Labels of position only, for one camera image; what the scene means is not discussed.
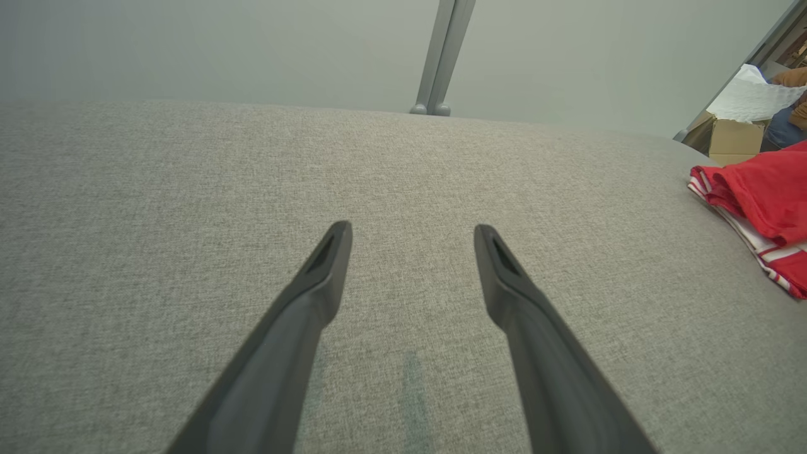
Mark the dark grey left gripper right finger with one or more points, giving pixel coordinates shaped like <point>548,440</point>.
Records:
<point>561,391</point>

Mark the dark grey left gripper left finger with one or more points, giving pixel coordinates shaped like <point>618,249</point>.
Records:
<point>265,391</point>

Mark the red shorts with white stripes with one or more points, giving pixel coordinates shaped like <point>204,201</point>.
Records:
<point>791,271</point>

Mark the brown cardboard box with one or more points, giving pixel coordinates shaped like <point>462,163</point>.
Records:
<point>734,139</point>

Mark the white quilted sheet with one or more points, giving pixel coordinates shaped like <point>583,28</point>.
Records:
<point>750,98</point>

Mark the person in orange top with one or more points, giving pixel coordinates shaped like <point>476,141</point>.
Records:
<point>791,113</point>

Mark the grey metal post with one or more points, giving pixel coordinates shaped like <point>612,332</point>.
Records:
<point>441,50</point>

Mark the grey partition edge frame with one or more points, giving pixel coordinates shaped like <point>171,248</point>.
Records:
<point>765,38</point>

